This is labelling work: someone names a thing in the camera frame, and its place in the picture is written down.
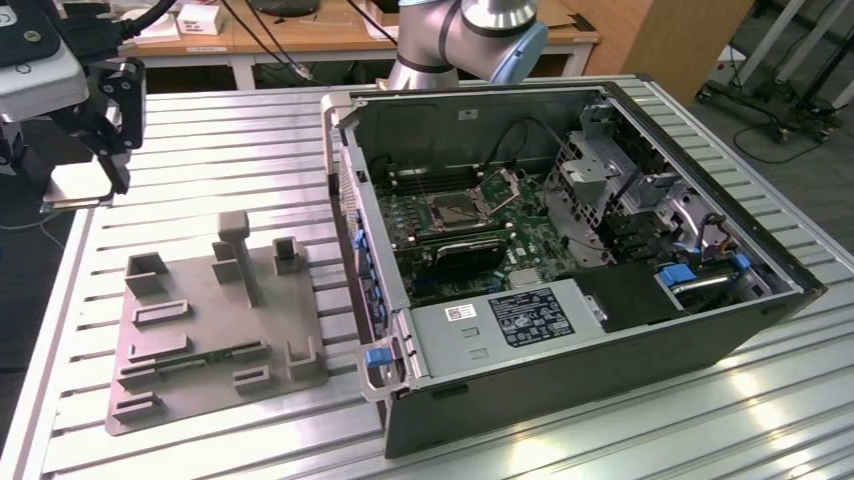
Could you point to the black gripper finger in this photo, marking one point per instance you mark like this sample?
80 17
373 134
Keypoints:
123 110
10 150

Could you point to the silver CPU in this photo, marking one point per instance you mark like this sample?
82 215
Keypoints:
74 187

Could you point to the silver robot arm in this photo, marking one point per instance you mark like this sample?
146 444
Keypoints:
467 30

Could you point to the CPU socket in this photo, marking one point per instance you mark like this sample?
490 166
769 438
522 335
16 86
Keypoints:
457 210

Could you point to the white cardboard box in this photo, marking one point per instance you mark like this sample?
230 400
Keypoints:
199 20

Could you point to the wooden desk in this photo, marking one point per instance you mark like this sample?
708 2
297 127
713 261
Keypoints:
321 35

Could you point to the grey parts rack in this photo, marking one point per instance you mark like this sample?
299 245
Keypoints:
220 310

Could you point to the thin metal locking lever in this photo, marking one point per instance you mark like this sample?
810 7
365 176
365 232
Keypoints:
421 184

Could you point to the green RAM stick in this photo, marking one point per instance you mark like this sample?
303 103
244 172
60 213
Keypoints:
214 358

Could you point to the black expansion card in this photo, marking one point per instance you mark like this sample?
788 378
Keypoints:
467 255

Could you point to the blue case latch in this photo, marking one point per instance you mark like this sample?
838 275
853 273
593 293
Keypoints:
378 359

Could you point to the green motherboard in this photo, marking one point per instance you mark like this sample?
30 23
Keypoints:
527 250

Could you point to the grey power supply unit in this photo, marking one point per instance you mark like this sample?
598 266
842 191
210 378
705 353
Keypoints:
467 345

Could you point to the silver chipset heatsink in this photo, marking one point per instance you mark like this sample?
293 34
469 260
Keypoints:
531 277

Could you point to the grey metal drive cage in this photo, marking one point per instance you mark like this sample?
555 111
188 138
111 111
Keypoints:
587 175

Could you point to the brown wooden cabinet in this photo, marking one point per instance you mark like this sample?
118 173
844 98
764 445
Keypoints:
667 35

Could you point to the black plastic shroud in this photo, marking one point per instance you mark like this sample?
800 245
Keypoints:
621 295

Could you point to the black open PC case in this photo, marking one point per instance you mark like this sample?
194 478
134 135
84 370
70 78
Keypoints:
534 415

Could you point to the hard disk in blue carrier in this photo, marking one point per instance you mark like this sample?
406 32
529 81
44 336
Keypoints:
677 277

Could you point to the black wheeled cart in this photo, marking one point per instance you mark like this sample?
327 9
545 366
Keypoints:
788 95

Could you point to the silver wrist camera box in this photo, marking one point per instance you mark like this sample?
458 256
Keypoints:
40 85

